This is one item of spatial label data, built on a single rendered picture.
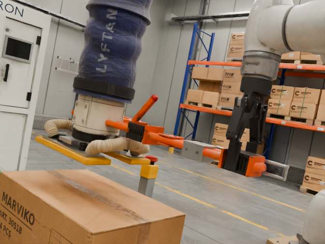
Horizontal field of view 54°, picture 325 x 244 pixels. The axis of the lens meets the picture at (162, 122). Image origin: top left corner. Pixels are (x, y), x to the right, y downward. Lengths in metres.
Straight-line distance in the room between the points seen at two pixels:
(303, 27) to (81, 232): 0.73
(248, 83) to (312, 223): 0.81
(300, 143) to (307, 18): 8.99
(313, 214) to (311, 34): 0.88
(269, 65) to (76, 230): 0.65
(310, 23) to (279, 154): 9.13
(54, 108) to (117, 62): 9.67
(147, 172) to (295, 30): 1.12
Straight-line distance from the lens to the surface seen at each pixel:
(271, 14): 0.80
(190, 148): 0.86
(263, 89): 0.79
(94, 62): 1.11
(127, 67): 1.13
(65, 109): 10.94
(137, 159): 1.16
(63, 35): 10.81
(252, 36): 0.81
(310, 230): 1.46
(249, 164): 0.76
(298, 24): 0.75
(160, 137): 0.93
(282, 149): 9.77
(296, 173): 9.56
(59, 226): 1.01
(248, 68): 0.80
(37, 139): 1.26
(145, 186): 1.67
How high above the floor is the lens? 1.29
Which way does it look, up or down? 2 degrees down
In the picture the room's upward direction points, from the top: 11 degrees clockwise
